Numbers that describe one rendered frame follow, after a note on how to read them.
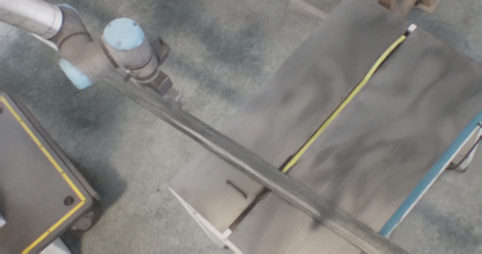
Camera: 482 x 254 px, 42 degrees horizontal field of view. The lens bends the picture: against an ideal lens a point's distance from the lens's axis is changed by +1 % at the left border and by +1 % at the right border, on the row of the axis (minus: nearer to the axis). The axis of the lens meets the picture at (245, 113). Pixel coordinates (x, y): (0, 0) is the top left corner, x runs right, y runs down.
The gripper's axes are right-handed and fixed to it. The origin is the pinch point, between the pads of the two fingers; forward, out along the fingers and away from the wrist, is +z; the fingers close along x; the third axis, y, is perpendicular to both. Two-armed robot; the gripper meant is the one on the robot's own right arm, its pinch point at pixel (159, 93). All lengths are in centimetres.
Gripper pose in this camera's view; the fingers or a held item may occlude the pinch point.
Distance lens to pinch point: 187.4
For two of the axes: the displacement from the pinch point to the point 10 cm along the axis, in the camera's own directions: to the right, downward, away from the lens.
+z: 1.6, 4.4, 8.8
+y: -5.9, 7.6, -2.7
